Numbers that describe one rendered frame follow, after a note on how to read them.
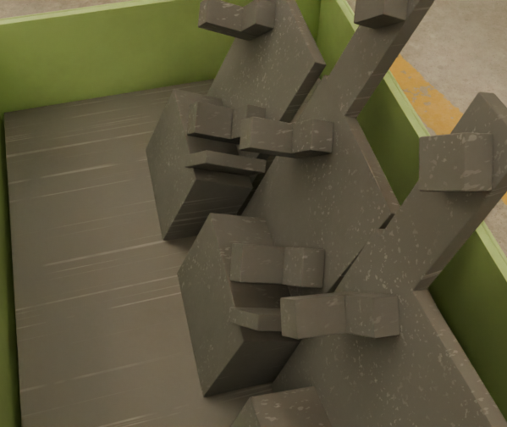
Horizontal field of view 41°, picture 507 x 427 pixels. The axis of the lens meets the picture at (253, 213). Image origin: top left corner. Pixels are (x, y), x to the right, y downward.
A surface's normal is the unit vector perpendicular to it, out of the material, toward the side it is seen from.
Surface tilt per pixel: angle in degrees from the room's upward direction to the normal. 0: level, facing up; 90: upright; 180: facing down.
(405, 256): 71
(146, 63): 90
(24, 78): 90
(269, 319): 45
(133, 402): 0
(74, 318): 0
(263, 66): 65
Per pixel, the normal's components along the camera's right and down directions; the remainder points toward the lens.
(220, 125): 0.47, -0.01
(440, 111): 0.02, -0.64
